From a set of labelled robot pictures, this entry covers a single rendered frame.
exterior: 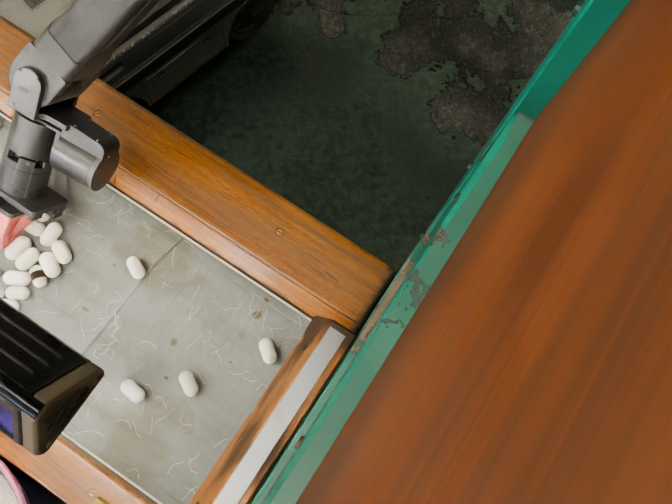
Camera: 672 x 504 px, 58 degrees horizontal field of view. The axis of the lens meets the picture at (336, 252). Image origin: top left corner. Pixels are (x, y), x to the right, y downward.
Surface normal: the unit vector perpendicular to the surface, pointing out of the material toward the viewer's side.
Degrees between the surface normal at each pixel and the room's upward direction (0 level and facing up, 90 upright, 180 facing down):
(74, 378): 58
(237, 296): 0
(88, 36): 39
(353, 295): 0
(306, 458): 0
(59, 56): 45
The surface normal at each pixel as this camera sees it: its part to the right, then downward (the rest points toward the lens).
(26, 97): -0.23, 0.42
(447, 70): 0.05, -0.25
